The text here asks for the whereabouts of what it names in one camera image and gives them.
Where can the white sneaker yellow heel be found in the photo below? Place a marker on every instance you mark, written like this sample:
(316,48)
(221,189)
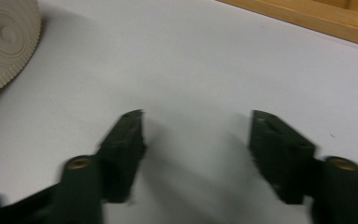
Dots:
(6,40)

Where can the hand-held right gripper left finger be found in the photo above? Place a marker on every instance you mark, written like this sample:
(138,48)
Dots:
(122,155)

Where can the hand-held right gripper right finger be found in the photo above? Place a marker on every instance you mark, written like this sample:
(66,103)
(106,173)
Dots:
(281,152)

